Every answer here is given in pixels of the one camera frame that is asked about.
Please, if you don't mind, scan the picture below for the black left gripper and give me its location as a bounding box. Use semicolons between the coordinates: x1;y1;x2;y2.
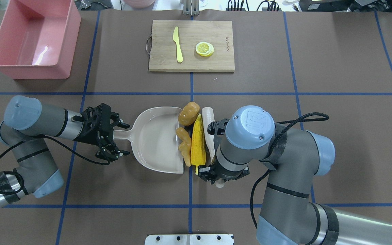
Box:
77;103;131;162

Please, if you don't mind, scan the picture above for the yellow toy corn cob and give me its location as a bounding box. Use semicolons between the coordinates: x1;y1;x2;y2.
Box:
190;113;207;175

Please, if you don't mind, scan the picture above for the orange toy ginger root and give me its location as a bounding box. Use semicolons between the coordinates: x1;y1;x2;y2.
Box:
176;127;192;167

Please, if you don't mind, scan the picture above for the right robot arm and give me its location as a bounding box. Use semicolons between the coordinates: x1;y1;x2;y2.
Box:
198;105;392;245

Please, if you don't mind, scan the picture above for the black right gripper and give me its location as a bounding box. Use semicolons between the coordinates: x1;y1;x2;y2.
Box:
198;118;249;184

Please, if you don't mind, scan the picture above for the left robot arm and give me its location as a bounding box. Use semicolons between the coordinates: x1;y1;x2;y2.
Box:
0;96;130;208

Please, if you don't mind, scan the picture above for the beige plastic dustpan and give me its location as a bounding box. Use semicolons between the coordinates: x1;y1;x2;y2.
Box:
114;107;184;174

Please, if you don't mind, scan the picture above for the wooden cutting board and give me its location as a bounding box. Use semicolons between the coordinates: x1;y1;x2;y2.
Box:
148;20;235;73

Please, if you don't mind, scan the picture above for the orange toy potato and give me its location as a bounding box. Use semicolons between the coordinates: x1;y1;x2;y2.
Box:
178;102;200;126

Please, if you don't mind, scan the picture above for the pink plastic bin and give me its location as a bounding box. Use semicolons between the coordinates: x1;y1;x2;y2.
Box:
0;0;81;80

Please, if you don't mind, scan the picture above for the yellow toy knife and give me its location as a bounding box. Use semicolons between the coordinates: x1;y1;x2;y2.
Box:
173;26;183;63

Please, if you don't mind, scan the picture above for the yellow lemon slice toy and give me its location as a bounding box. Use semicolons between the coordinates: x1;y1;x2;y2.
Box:
195;42;214;57

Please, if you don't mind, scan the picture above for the beige brush with black bristles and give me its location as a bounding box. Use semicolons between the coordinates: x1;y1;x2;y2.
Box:
201;107;225;188

